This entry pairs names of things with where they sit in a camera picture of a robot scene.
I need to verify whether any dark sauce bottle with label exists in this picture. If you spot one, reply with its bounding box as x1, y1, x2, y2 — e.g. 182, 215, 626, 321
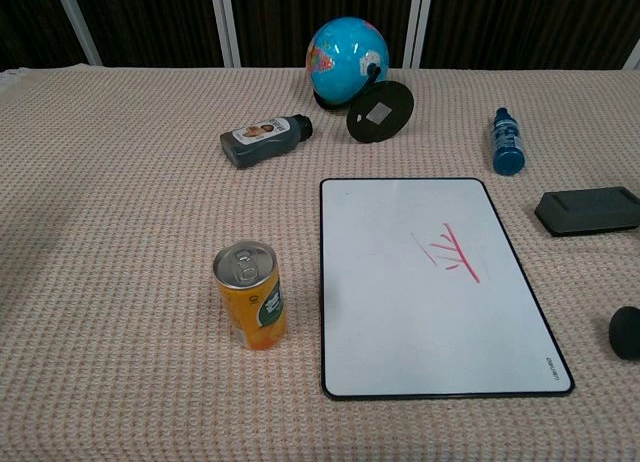
219, 113, 315, 171

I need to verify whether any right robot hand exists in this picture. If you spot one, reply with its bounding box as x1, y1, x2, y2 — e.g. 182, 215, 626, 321
608, 305, 640, 361

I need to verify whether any blue globe on black stand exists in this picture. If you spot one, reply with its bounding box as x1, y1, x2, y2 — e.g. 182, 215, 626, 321
305, 15, 416, 145

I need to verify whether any beige waffle-weave tablecloth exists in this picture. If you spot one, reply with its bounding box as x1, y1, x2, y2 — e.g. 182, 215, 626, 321
0, 65, 640, 462

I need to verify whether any orange drink can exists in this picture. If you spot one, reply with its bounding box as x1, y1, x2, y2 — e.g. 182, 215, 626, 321
212, 239, 289, 352

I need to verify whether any white board with black rim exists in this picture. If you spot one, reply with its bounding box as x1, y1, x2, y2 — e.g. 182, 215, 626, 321
319, 177, 576, 402

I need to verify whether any blue spray bottle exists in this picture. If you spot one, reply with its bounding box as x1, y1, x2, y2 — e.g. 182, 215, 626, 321
487, 106, 527, 177

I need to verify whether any dark grey board eraser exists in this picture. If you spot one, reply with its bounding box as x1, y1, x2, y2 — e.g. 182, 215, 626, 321
533, 185, 640, 239

